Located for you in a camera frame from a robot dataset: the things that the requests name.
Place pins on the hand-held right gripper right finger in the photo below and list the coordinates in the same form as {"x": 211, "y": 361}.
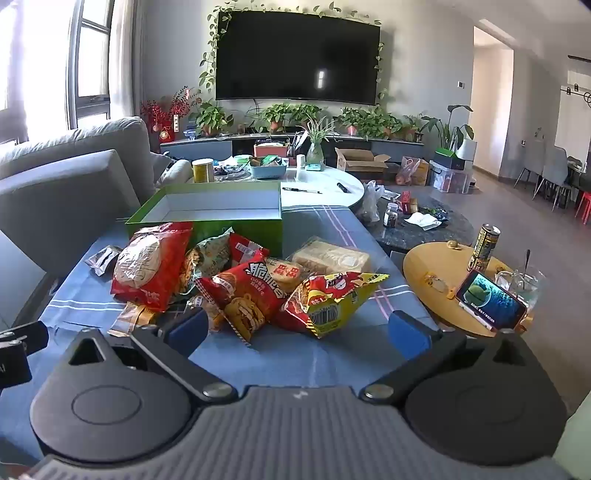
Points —
{"x": 408, "y": 333}

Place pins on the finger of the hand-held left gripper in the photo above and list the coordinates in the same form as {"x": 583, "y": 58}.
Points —
{"x": 25, "y": 337}
{"x": 11, "y": 369}

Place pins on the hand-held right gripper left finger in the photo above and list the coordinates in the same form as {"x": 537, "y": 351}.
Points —
{"x": 184, "y": 331}

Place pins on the small orange snack packet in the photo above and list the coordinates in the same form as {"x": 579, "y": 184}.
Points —
{"x": 213, "y": 318}

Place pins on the brown snack packet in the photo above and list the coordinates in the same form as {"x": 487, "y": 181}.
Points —
{"x": 134, "y": 318}

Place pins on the large red rice cracker bag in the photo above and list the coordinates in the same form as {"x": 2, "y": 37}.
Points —
{"x": 152, "y": 267}

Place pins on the green snack bag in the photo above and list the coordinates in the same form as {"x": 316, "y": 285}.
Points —
{"x": 207, "y": 256}

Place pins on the yellow red chip bag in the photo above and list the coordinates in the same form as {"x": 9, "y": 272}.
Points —
{"x": 332, "y": 304}

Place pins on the red snack bag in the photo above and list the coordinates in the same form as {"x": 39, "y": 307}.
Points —
{"x": 254, "y": 286}

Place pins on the small red snack packet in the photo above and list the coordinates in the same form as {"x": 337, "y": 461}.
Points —
{"x": 244, "y": 249}

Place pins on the clear bread bag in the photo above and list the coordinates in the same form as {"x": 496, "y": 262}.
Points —
{"x": 332, "y": 258}

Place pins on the orange biscuit packet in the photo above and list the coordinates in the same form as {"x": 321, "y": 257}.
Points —
{"x": 288, "y": 274}

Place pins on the green cardboard box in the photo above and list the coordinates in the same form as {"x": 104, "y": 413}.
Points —
{"x": 258, "y": 230}

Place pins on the yellow round side table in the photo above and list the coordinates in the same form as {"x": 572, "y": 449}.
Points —
{"x": 429, "y": 267}

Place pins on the smartphone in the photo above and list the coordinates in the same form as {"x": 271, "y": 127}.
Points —
{"x": 489, "y": 300}

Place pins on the dark marble round table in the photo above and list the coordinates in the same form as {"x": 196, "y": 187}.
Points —
{"x": 434, "y": 237}

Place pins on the dark small snack packet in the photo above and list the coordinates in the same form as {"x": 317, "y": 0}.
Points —
{"x": 102, "y": 261}

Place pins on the black yellow drink can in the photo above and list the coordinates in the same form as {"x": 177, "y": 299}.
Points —
{"x": 482, "y": 251}

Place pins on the blue striped tablecloth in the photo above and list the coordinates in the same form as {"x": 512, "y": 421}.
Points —
{"x": 300, "y": 360}

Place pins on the white tissue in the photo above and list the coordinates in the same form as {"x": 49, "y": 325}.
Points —
{"x": 422, "y": 220}

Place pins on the small glass jar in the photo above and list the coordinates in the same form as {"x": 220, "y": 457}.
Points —
{"x": 391, "y": 216}

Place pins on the glass cup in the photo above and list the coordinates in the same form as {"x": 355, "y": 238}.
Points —
{"x": 531, "y": 284}

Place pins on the grey plastic bag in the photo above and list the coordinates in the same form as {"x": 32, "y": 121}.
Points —
{"x": 374, "y": 201}

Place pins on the grey sofa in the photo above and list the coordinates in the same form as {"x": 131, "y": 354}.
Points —
{"x": 60, "y": 198}

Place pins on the light grey cushion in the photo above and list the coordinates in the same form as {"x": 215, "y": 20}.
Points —
{"x": 175, "y": 173}

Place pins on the clear storage box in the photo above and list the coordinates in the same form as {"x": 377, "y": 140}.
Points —
{"x": 450, "y": 180}

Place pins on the black marker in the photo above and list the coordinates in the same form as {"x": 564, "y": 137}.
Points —
{"x": 345, "y": 187}

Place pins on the yellow white cup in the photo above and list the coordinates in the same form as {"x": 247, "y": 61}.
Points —
{"x": 203, "y": 171}

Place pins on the pink plastic bag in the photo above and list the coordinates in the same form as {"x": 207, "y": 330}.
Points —
{"x": 408, "y": 171}

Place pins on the white round table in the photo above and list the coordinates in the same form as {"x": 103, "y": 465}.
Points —
{"x": 323, "y": 182}

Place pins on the green black box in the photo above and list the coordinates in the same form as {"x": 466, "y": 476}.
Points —
{"x": 448, "y": 159}

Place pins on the brown cardboard box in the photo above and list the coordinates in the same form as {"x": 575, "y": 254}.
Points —
{"x": 360, "y": 161}

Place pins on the black pen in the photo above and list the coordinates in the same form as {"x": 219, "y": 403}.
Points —
{"x": 300, "y": 190}

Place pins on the blue basket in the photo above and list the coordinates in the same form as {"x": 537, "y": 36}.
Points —
{"x": 268, "y": 171}

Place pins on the dark television cabinet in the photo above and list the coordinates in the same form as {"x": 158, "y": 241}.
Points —
{"x": 203, "y": 147}

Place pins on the teal round container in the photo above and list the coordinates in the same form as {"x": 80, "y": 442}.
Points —
{"x": 314, "y": 166}

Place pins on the large plant in white pot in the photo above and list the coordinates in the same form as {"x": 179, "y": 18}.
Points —
{"x": 466, "y": 147}

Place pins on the red box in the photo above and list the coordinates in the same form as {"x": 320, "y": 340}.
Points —
{"x": 270, "y": 151}

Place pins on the glass vase with plant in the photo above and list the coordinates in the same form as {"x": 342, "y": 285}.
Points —
{"x": 316, "y": 150}

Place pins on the potted green plant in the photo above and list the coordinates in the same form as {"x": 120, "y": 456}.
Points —
{"x": 286, "y": 115}
{"x": 364, "y": 122}
{"x": 210, "y": 117}
{"x": 413, "y": 127}

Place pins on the grey dining chair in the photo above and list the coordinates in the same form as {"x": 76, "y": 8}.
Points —
{"x": 556, "y": 173}
{"x": 531, "y": 159}

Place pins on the red stool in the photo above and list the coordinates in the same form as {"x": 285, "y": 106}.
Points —
{"x": 584, "y": 203}

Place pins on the red berry decoration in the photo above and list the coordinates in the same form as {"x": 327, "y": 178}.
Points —
{"x": 164, "y": 113}

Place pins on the white curtain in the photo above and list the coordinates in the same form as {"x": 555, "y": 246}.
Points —
{"x": 127, "y": 60}

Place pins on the dark framed window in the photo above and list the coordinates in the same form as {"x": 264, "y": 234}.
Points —
{"x": 87, "y": 55}

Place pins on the black television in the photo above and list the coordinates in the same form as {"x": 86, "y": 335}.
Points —
{"x": 295, "y": 55}

